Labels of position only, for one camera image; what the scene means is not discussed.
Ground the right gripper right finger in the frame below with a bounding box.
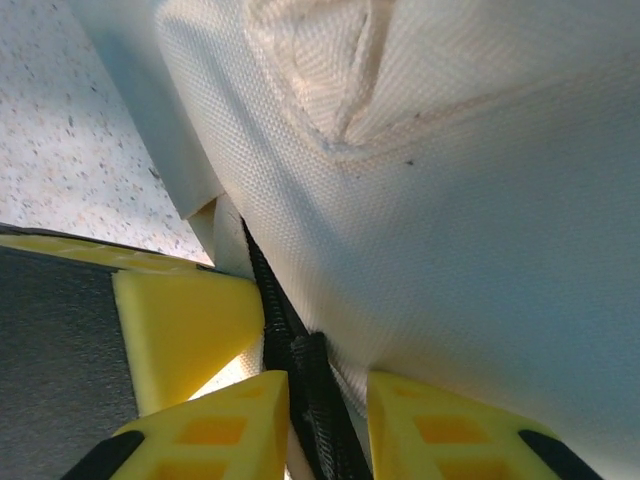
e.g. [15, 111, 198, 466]
[366, 372, 604, 480]

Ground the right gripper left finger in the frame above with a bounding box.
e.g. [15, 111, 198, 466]
[62, 369, 292, 480]

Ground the cream canvas backpack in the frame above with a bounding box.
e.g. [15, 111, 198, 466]
[77, 0, 640, 480]

